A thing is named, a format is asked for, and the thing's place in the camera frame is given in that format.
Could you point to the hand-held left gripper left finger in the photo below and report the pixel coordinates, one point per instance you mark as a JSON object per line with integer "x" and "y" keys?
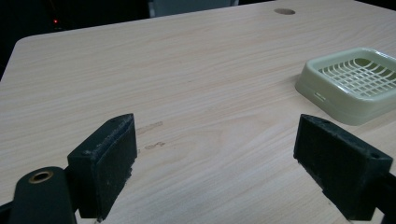
{"x": 102, "y": 168}

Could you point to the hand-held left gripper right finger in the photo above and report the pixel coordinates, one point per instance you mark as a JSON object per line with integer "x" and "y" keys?
{"x": 339, "y": 165}

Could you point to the pale green drain basket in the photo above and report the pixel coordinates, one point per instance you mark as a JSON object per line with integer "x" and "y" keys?
{"x": 351, "y": 85}

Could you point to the grey panel behind table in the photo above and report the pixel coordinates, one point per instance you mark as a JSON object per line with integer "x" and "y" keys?
{"x": 190, "y": 6}

